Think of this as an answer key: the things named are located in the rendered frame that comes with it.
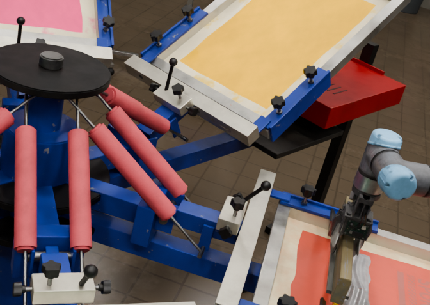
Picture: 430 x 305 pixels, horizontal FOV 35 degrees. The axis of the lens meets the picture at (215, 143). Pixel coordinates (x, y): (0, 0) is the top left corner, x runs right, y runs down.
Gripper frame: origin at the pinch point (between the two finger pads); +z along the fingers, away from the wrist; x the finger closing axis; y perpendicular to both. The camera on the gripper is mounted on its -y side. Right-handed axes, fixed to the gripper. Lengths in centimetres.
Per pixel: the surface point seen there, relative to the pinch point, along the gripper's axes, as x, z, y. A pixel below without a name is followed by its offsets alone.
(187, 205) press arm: -42.3, 1.8, -0.9
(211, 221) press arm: -34.8, 2.1, 2.8
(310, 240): -7.0, 10.4, -16.7
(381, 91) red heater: 10, -5, -120
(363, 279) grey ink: 8.8, 10.0, -4.9
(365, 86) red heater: 3, -5, -121
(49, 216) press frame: -72, 4, 20
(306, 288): -6.0, 10.6, 6.4
